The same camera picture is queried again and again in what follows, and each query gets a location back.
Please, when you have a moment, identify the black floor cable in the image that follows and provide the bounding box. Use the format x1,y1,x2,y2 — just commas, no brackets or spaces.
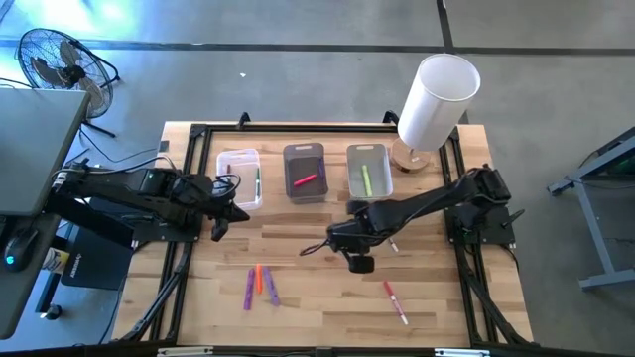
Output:
63,127,160,168

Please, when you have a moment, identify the pale yellow-green highlighter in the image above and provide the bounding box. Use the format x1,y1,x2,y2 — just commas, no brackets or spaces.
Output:
360,164,374,197

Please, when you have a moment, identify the black tool case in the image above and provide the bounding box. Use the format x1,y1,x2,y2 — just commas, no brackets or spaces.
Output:
60,225,134,292

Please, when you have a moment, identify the grey metal side table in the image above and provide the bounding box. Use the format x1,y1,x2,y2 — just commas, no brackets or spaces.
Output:
547,126,635,290

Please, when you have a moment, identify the dark grey desk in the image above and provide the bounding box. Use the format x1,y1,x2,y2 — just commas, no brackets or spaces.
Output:
0,212,62,341

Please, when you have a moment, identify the yellow white box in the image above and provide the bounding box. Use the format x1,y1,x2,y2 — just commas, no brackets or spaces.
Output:
42,247,70,274

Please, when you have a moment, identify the light purple highlighter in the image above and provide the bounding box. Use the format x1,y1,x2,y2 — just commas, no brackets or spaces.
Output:
262,266,282,307

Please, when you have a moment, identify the black floor fan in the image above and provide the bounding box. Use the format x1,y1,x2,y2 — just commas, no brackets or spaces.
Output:
16,28,122,139

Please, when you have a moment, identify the black metal table frame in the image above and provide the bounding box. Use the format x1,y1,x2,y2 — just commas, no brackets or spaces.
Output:
112,111,535,348

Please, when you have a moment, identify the light grey desk panel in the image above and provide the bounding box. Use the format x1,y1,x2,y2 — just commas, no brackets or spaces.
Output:
0,87,93,217

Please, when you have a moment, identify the light grey plastic bin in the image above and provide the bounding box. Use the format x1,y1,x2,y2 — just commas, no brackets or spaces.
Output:
345,143,395,203

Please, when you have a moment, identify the white cylindrical lamp shade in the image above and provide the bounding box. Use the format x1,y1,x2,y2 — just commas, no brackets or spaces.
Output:
396,53,481,153

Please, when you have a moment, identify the clear plastic bin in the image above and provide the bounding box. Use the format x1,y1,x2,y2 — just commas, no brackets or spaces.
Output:
215,148,264,212

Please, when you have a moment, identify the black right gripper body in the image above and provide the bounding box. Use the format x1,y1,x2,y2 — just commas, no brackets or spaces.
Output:
341,199,376,275

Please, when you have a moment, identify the silver frame bracket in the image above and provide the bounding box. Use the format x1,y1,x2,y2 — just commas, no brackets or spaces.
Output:
157,346,214,357
434,348,491,357

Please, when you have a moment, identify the black computer mouse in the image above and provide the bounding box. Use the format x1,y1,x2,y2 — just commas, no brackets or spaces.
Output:
3,226,40,273

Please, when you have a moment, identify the black diagonal bar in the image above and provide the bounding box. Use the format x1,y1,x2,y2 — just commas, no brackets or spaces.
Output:
45,187,136,249

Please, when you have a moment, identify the dark grey plastic bin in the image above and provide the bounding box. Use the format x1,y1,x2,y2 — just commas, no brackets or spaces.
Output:
282,142,330,205

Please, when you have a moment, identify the dark purple highlighter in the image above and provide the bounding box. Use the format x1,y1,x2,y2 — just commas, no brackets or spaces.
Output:
242,268,256,311

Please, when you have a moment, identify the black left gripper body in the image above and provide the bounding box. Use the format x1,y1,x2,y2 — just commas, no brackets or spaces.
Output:
207,190,238,243

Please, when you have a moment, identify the thin red capped marker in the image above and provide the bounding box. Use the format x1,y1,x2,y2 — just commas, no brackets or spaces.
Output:
382,280,411,327

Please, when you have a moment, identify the round wooden lamp base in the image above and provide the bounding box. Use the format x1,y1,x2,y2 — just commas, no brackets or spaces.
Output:
389,138,432,174

